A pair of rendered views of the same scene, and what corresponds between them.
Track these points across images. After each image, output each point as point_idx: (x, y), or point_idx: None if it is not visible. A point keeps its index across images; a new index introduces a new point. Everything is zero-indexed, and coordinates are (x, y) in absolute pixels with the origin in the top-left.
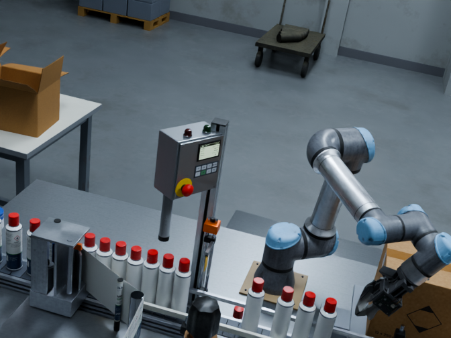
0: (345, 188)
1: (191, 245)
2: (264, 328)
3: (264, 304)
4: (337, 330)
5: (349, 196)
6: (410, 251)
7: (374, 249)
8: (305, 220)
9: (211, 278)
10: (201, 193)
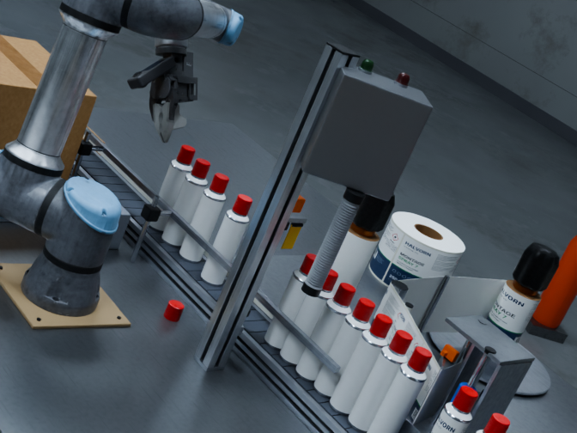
0: (215, 13)
1: (101, 414)
2: (186, 269)
3: (115, 298)
4: (149, 186)
5: (219, 16)
6: (15, 71)
7: None
8: (49, 167)
9: (143, 362)
10: (306, 176)
